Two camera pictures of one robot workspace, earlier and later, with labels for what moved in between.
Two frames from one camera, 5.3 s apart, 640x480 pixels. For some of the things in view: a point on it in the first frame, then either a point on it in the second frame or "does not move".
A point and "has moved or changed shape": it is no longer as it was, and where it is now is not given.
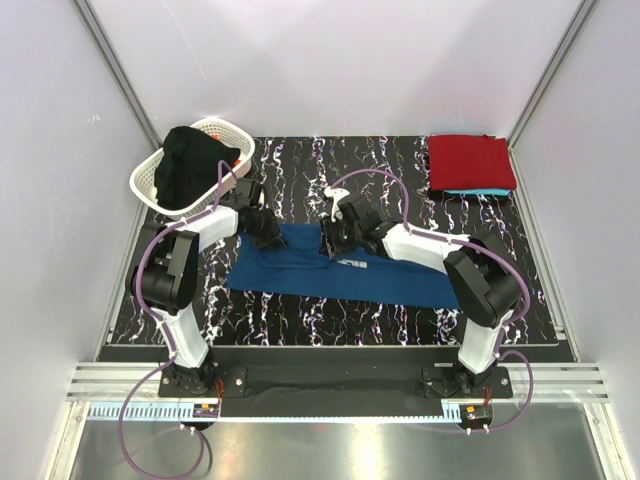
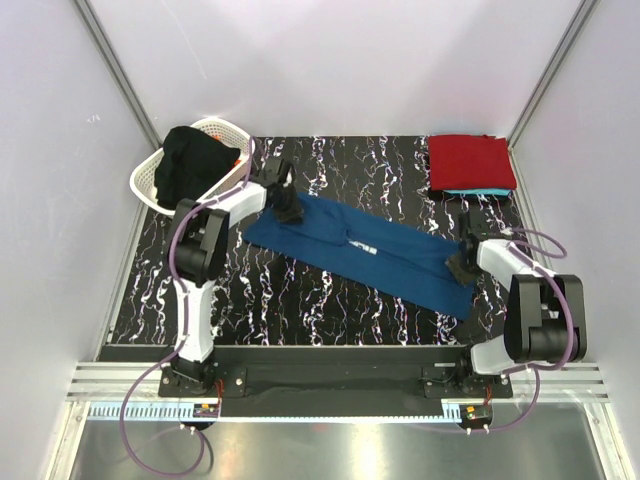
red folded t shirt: x=470 y=162 does not move
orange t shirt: x=236 y=162 does not move
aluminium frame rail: x=120 y=381 does not move
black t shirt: x=188 y=164 does not move
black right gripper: x=329 y=246 → x=453 y=263
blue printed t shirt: x=300 y=266 has moved or changed shape
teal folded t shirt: x=499 y=192 does not move
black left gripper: x=273 y=238 → x=293 y=215
